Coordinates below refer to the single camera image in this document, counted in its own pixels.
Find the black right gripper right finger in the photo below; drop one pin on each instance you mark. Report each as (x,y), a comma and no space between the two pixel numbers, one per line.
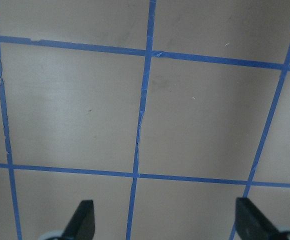
(252,224)

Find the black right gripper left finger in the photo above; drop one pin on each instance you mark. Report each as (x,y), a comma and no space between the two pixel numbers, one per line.
(82,224)

